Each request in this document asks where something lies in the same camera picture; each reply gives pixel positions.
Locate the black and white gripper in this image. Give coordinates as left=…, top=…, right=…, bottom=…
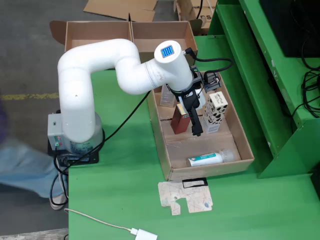
left=177, top=86, right=208, bottom=138

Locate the dark red tall carton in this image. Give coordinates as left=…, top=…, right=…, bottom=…
left=170, top=103, right=191, bottom=135

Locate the grey robot base box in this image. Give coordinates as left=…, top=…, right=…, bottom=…
left=47, top=113, right=66, bottom=152

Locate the shallow cardboard tray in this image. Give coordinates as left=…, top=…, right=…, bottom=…
left=146, top=69, right=255, bottom=182

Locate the scribbled flat cardboard piece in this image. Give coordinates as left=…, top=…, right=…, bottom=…
left=157, top=177, right=215, bottom=216

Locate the cow print carton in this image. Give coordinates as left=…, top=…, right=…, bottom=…
left=201, top=91, right=229, bottom=135

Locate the white tall carton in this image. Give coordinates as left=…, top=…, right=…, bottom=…
left=159, top=84, right=177, bottom=108

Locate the white tube teal label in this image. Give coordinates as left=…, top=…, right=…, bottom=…
left=186, top=149, right=236, bottom=168

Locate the green metal rack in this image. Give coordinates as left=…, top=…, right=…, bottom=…
left=206, top=0, right=320, bottom=180

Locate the black monitor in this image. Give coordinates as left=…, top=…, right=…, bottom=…
left=258, top=0, right=320, bottom=58

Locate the white power adapter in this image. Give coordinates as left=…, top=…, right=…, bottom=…
left=136, top=228, right=158, bottom=240

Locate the white sneaker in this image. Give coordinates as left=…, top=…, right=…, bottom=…
left=49, top=193, right=68, bottom=211

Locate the leg in blue jeans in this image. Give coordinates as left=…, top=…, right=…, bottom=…
left=0, top=93, right=66, bottom=201

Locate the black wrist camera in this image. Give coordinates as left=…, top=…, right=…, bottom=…
left=203, top=72, right=223, bottom=92

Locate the black camera cable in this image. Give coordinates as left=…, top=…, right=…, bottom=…
left=183, top=47, right=235, bottom=76

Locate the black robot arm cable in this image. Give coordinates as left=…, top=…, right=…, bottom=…
left=56, top=90, right=152, bottom=173

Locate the thick black cable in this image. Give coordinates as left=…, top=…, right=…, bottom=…
left=196, top=0, right=204, bottom=20

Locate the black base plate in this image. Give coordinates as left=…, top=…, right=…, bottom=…
left=47, top=138, right=100, bottom=166

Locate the long black cable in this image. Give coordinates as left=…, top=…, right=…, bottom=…
left=290, top=96, right=320, bottom=122

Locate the black cable bundle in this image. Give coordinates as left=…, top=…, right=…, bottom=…
left=300, top=33, right=320, bottom=118

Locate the white charging cable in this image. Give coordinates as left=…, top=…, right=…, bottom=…
left=63, top=207, right=138, bottom=236

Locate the black floor cable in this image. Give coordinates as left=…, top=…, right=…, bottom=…
left=49, top=162, right=70, bottom=206

